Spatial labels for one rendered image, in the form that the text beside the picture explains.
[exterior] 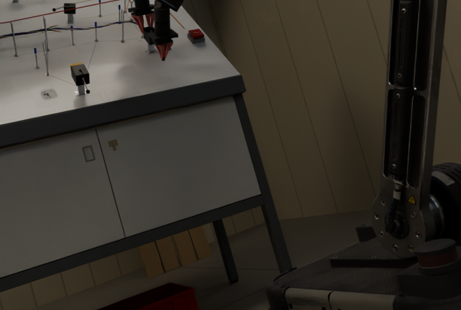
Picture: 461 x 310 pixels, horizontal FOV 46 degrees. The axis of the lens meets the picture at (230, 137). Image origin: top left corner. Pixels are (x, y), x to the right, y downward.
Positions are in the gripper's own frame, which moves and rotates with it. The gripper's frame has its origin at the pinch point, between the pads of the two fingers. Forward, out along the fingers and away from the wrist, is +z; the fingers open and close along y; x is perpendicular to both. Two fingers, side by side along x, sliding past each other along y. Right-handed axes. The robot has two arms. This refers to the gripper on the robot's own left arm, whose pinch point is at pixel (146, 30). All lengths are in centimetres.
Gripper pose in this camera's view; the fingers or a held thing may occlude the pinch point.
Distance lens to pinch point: 222.2
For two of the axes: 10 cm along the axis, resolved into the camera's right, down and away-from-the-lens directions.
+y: -8.2, 2.9, -4.9
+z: 1.0, 9.2, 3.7
